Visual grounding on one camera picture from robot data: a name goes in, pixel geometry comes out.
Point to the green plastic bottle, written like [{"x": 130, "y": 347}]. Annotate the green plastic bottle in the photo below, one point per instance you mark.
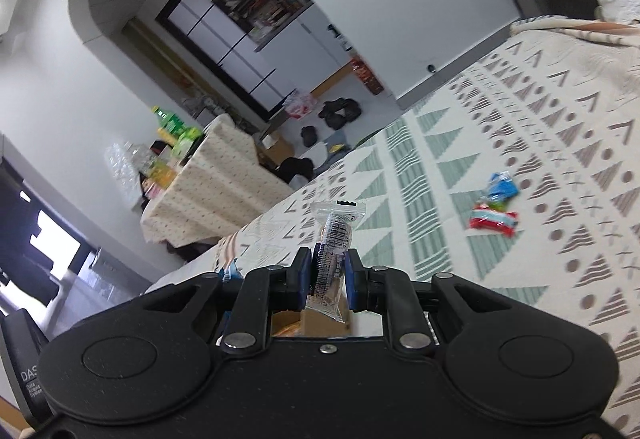
[{"x": 169, "y": 121}]

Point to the black cloth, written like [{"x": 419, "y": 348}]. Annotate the black cloth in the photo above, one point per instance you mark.
[{"x": 295, "y": 168}]

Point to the small open brown carton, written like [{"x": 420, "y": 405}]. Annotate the small open brown carton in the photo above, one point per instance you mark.
[{"x": 275, "y": 149}]

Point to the large blue candy packet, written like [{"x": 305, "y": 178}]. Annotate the large blue candy packet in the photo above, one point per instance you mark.
[{"x": 229, "y": 273}]

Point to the pink white package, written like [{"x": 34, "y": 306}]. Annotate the pink white package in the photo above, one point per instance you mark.
[{"x": 300, "y": 105}]

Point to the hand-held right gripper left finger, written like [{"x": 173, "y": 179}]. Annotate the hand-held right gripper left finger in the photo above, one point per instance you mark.
[{"x": 305, "y": 279}]

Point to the black shoe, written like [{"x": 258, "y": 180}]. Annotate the black shoe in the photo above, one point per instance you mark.
[
  {"x": 331, "y": 118},
  {"x": 349, "y": 106}
]

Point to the bright window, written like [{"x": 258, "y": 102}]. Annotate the bright window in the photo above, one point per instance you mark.
[{"x": 45, "y": 249}]

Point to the brown cardboard box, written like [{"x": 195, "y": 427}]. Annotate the brown cardboard box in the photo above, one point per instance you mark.
[{"x": 320, "y": 325}]

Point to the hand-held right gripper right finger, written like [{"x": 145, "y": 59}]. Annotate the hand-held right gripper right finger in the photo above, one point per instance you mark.
[{"x": 353, "y": 281}]

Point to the clear plastic bottles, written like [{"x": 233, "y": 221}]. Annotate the clear plastic bottles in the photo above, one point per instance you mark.
[{"x": 122, "y": 169}]

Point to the clear purple snack packet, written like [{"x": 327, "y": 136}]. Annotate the clear purple snack packet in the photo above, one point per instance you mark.
[{"x": 331, "y": 244}]

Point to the white cabinet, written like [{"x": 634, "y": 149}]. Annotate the white cabinet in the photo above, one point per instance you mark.
[{"x": 310, "y": 49}]

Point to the red white candy packet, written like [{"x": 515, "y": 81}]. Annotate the red white candy packet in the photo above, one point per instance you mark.
[{"x": 492, "y": 219}]

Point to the red gift box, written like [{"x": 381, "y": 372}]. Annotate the red gift box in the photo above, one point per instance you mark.
[{"x": 366, "y": 75}]

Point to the black sandal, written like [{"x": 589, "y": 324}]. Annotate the black sandal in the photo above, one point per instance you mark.
[{"x": 308, "y": 135}]

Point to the side table with patterned cloth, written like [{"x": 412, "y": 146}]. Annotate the side table with patterned cloth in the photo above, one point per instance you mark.
[{"x": 220, "y": 189}]

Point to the small blue candy packet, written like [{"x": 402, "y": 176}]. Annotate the small blue candy packet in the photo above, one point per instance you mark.
[{"x": 501, "y": 186}]

